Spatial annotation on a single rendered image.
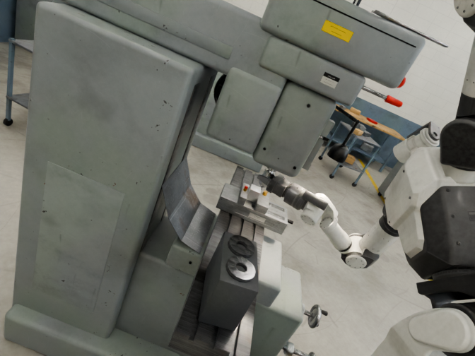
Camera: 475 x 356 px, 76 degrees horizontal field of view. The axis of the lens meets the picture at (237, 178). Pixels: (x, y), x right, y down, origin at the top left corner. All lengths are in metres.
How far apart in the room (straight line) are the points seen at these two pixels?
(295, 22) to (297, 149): 0.41
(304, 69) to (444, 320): 0.75
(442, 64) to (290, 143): 7.41
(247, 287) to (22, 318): 1.23
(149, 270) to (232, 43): 1.00
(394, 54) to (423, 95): 7.31
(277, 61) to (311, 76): 0.12
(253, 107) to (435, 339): 0.79
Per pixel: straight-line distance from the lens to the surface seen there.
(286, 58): 1.03
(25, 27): 6.22
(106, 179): 1.20
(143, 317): 1.71
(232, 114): 1.07
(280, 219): 1.50
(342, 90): 1.06
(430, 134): 1.04
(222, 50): 1.06
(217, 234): 1.33
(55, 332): 1.83
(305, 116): 1.09
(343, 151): 1.24
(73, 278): 1.59
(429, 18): 8.20
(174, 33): 1.10
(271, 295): 1.41
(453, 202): 0.87
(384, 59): 1.07
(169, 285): 1.49
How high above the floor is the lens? 1.74
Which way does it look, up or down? 26 degrees down
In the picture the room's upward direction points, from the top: 25 degrees clockwise
